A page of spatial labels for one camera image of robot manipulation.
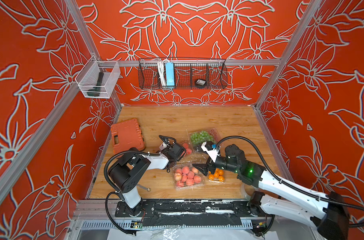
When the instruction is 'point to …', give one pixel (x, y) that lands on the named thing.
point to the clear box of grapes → (199, 137)
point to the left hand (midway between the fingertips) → (170, 153)
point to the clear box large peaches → (187, 176)
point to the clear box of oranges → (218, 176)
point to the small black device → (200, 82)
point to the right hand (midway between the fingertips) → (196, 155)
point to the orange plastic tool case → (126, 135)
